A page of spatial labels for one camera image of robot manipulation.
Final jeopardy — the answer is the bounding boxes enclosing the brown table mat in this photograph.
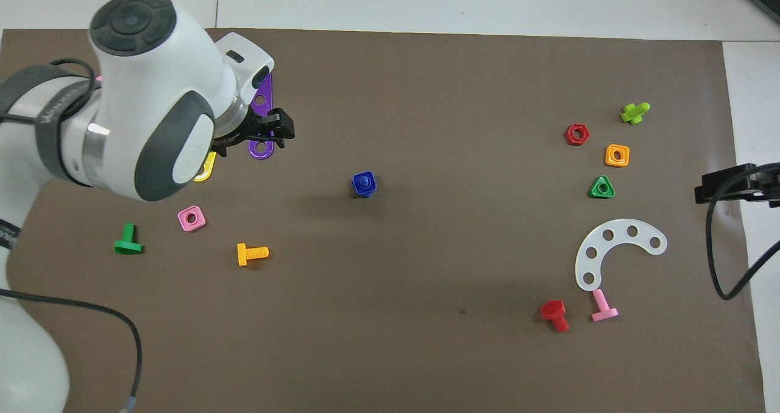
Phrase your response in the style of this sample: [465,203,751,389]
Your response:
[0,28,767,413]

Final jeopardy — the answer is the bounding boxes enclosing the purple four-hole strip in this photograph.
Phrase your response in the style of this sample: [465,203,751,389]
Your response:
[249,72,276,161]

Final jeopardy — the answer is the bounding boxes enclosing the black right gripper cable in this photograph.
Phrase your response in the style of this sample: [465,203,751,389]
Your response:
[706,163,780,301]

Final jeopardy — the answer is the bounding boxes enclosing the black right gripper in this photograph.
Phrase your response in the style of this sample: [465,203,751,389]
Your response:
[695,162,780,208]

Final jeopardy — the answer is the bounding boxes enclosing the green triangle plastic nut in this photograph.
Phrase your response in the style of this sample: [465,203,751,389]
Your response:
[589,175,616,199]

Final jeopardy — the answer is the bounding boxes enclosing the red plastic screw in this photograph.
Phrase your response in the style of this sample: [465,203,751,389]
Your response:
[541,300,570,333]

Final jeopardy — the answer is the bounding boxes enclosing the pink square plastic nut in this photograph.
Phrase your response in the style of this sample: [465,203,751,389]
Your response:
[177,205,207,232]

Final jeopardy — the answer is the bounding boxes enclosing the lime cross-head plastic screw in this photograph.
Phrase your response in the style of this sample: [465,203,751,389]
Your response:
[620,102,651,125]

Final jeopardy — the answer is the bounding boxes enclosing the blue square plastic nut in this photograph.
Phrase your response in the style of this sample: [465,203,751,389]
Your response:
[352,171,378,196]

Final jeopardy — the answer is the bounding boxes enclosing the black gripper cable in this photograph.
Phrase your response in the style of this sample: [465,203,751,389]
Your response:
[0,58,144,413]
[706,163,780,301]

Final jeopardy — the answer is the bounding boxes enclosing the green plastic screw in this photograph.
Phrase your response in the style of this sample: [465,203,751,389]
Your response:
[114,223,144,255]

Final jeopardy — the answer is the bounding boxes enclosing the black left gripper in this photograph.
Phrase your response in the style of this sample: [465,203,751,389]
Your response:
[214,108,296,157]

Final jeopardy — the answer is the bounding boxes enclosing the white curved perforated plate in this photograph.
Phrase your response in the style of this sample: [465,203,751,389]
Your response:
[575,219,668,292]

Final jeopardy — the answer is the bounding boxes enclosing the yellow three-hole strip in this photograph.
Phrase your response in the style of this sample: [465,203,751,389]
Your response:
[193,151,218,183]

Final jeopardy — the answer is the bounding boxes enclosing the orange plastic screw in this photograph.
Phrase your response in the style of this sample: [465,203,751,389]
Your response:
[236,243,269,267]

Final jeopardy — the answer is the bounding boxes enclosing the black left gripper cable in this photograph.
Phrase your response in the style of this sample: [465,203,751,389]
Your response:
[0,58,144,413]

